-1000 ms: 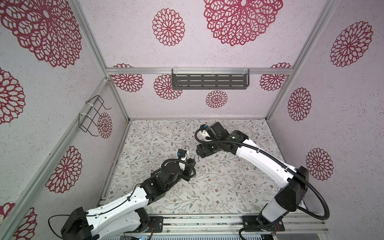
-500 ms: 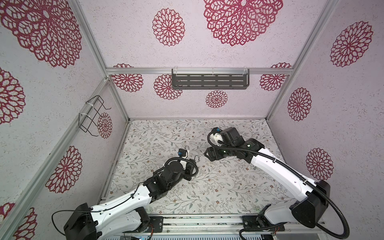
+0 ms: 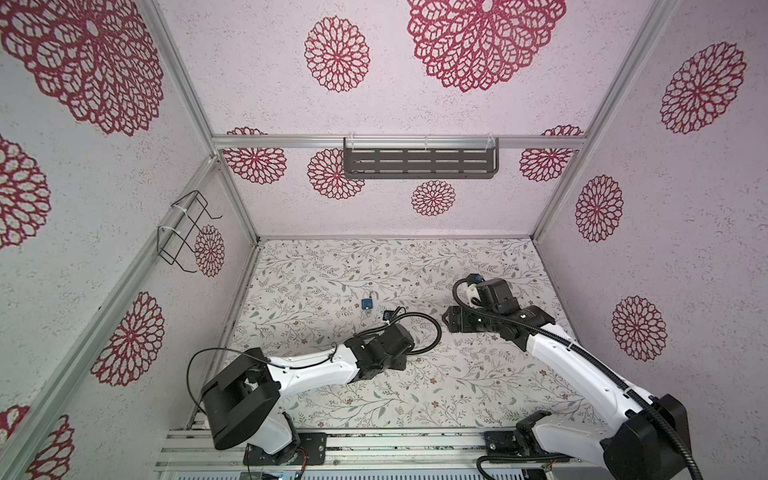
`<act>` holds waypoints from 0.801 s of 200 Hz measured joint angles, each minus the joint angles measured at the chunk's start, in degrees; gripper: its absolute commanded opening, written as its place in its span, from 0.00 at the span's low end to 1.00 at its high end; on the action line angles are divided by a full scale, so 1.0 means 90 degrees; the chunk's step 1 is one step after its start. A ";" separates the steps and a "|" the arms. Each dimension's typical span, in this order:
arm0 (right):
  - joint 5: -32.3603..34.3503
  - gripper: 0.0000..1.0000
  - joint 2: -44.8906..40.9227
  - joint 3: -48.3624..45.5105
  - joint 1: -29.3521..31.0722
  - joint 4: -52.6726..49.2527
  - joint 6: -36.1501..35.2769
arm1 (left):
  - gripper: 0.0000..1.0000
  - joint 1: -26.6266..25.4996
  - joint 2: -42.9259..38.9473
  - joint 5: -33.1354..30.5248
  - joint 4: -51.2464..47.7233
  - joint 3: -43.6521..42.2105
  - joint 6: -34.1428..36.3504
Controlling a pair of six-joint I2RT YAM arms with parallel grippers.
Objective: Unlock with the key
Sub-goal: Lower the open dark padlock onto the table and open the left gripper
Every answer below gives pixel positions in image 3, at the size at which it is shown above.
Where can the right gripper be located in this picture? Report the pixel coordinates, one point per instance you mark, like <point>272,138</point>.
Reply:
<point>463,325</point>

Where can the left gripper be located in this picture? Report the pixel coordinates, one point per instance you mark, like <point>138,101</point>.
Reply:
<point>400,362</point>

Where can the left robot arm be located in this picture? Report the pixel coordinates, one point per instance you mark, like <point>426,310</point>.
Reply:
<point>241,401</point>

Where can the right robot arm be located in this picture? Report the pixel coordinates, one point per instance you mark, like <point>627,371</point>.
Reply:
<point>644,436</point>

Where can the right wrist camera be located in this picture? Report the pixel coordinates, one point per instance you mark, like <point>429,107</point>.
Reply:
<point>471,289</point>

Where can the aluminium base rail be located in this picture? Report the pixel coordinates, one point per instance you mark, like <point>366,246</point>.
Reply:
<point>347,449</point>

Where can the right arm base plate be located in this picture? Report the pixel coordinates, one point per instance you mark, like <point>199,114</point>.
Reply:
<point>514,447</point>

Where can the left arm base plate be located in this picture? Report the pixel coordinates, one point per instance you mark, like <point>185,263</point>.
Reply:
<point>309,449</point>

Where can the dark metal wall shelf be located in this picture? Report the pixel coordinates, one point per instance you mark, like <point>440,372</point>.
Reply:
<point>422,163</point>

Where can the black wire wall rack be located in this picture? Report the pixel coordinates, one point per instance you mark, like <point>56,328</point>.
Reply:
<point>193,243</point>

